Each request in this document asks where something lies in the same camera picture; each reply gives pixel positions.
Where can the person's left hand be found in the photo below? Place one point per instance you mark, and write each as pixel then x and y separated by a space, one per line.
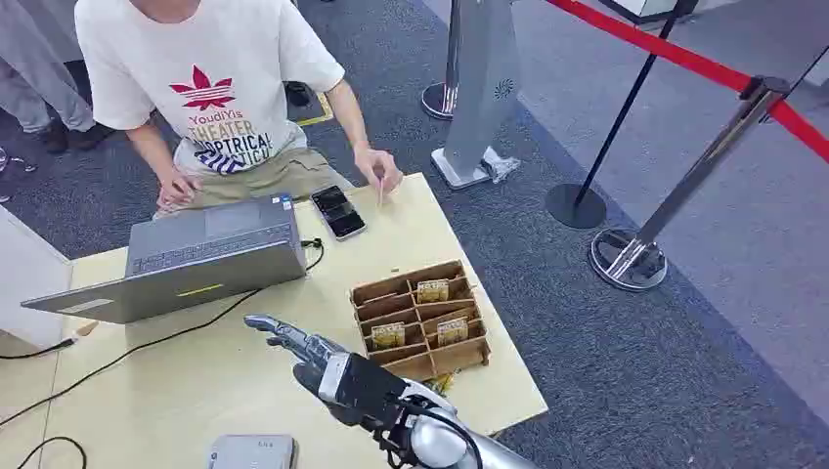
pixel 377 167

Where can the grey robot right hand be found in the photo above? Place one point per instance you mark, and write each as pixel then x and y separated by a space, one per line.
pixel 362 391

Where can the person's right hand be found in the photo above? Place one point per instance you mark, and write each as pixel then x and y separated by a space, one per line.
pixel 175 189

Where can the thin pale card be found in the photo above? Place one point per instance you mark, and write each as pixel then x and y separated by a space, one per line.
pixel 381 193

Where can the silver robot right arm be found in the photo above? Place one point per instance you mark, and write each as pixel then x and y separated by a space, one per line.
pixel 440 443

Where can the black smartphone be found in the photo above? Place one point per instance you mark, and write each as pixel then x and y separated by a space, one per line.
pixel 329 197
pixel 346 224

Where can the yellow printed card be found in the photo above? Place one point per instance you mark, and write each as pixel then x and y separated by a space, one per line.
pixel 432 291
pixel 388 336
pixel 452 331

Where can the grey laptop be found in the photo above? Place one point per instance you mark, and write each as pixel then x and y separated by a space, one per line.
pixel 194 259

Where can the wooden card box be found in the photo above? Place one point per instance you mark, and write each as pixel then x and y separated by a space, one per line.
pixel 421 320

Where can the silver floor stand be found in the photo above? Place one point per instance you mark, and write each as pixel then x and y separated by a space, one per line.
pixel 482 84

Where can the white cabinet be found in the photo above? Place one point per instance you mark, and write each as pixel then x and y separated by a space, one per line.
pixel 29 285

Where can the standing person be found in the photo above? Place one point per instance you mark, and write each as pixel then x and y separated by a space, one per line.
pixel 39 71

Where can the black stanchion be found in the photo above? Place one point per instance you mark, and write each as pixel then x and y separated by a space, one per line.
pixel 586 194

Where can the chrome stanchion with belt head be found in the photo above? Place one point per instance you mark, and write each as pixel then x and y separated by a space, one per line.
pixel 673 194

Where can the red barrier belt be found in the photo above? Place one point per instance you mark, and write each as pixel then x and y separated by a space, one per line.
pixel 686 59

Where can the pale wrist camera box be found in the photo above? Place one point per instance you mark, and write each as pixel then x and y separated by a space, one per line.
pixel 252 452

